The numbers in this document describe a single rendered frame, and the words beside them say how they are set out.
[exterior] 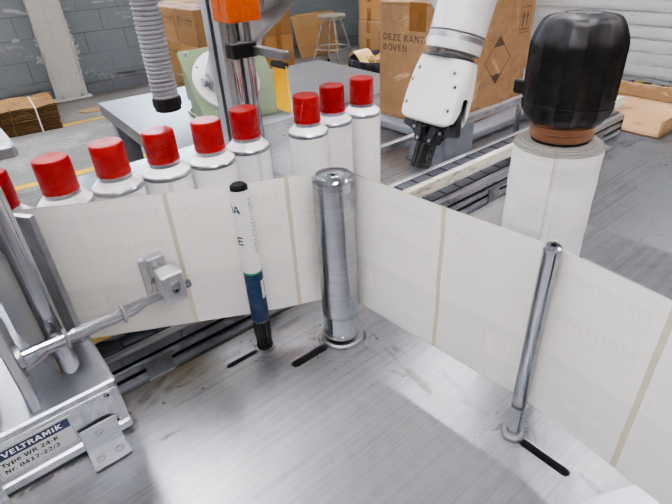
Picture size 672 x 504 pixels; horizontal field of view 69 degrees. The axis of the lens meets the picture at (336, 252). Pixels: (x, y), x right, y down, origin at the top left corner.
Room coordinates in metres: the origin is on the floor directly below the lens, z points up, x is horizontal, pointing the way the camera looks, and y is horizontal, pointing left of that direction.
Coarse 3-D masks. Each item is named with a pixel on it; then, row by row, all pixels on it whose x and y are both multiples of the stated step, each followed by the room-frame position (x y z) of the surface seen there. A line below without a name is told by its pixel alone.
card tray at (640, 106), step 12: (624, 84) 1.40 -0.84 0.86; (636, 84) 1.38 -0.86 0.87; (636, 96) 1.37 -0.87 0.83; (648, 96) 1.35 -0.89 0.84; (660, 96) 1.33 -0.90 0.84; (624, 108) 1.27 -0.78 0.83; (636, 108) 1.27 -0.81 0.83; (648, 108) 1.26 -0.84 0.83; (660, 108) 1.26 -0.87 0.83; (624, 120) 1.18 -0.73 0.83; (636, 120) 1.17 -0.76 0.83; (648, 120) 1.17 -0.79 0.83; (660, 120) 1.16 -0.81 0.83; (636, 132) 1.09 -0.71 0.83; (648, 132) 1.09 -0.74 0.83; (660, 132) 1.05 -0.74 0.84
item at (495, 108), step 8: (520, 96) 0.99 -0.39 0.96; (496, 104) 0.94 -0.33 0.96; (504, 104) 0.95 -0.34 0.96; (512, 104) 0.96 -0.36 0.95; (472, 112) 0.90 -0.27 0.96; (480, 112) 0.90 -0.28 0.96; (488, 112) 0.92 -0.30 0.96; (496, 112) 0.93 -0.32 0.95; (472, 120) 0.89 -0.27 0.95; (448, 128) 0.85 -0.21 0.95; (408, 136) 0.79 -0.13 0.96; (384, 144) 0.76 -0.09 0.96; (392, 144) 0.76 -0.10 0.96; (400, 144) 0.77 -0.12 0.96; (408, 144) 0.78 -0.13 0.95; (384, 152) 0.75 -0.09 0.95
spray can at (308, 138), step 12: (300, 96) 0.60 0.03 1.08; (312, 96) 0.60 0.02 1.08; (300, 108) 0.60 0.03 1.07; (312, 108) 0.60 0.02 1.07; (300, 120) 0.60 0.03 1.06; (312, 120) 0.60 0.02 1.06; (288, 132) 0.61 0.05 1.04; (300, 132) 0.59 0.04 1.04; (312, 132) 0.59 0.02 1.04; (324, 132) 0.60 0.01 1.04; (300, 144) 0.59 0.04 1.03; (312, 144) 0.59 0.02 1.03; (324, 144) 0.60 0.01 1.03; (300, 156) 0.59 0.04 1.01; (312, 156) 0.59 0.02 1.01; (324, 156) 0.60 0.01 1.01; (300, 168) 0.59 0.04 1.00; (312, 168) 0.59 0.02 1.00
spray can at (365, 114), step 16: (352, 80) 0.67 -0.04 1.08; (368, 80) 0.67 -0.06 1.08; (352, 96) 0.67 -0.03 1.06; (368, 96) 0.67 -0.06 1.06; (352, 112) 0.67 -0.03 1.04; (368, 112) 0.66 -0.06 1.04; (352, 128) 0.66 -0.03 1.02; (368, 128) 0.66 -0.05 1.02; (368, 144) 0.66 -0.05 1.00; (368, 160) 0.66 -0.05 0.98; (368, 176) 0.66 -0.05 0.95
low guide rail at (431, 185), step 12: (624, 96) 1.11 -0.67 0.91; (492, 156) 0.80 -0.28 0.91; (504, 156) 0.83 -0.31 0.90; (456, 168) 0.75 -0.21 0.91; (468, 168) 0.76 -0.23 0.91; (480, 168) 0.78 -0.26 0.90; (432, 180) 0.71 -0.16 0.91; (444, 180) 0.73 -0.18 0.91; (456, 180) 0.74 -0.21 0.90; (408, 192) 0.67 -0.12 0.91; (420, 192) 0.69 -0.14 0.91; (432, 192) 0.71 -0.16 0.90
